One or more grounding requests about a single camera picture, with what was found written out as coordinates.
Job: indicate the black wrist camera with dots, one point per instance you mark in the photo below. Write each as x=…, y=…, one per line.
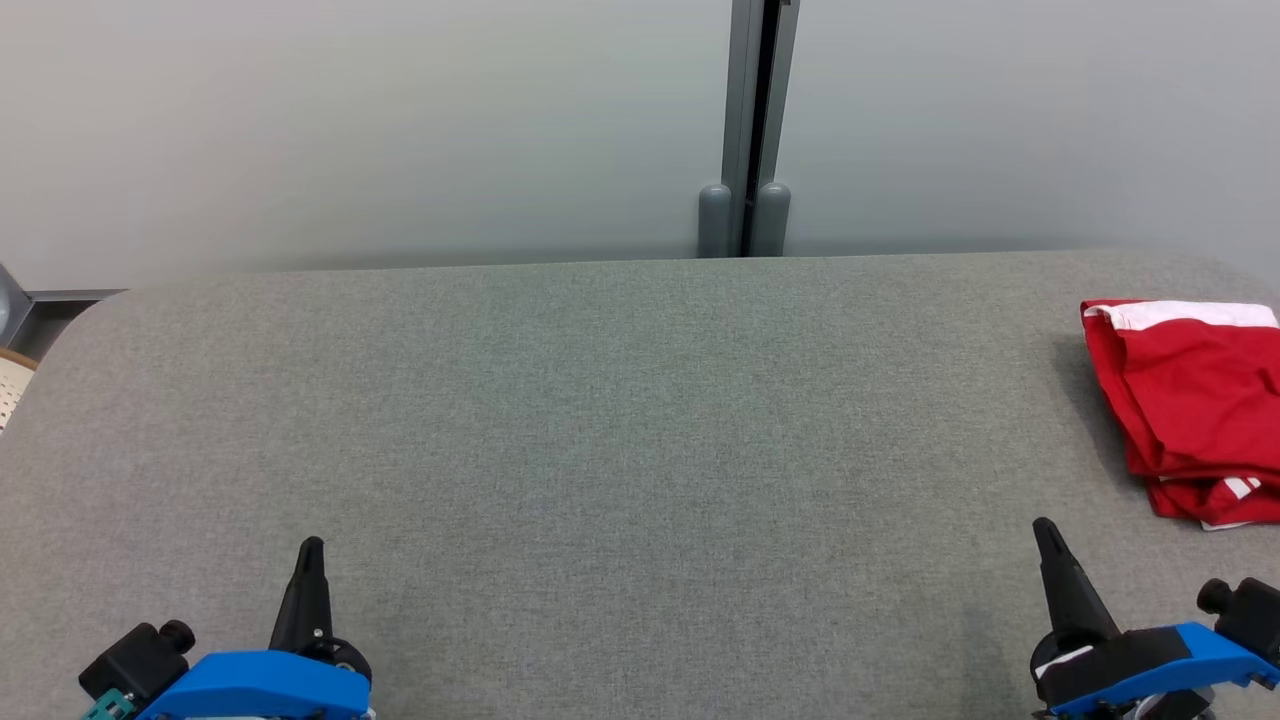
x=135, y=660
x=1250, y=615

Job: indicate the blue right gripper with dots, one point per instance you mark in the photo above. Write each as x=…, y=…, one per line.
x=1130, y=665

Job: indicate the red shorts with white stripe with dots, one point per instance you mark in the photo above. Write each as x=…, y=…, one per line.
x=1200, y=390

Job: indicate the grey slanted metal frame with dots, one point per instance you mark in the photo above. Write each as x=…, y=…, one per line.
x=25, y=310

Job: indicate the grey partition post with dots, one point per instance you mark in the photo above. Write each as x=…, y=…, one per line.
x=748, y=90

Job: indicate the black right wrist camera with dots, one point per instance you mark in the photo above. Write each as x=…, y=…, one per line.
x=1250, y=615

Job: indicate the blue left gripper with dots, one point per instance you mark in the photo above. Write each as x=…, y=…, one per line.
x=260, y=685

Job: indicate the grey cylindrical post foot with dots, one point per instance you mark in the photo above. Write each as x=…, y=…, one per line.
x=772, y=220
x=715, y=220

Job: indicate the red jersey with white trim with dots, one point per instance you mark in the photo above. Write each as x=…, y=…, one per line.
x=1230, y=500

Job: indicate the green left camera connector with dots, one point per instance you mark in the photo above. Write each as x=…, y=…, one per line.
x=108, y=708

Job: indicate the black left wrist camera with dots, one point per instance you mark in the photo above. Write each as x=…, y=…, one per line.
x=135, y=660

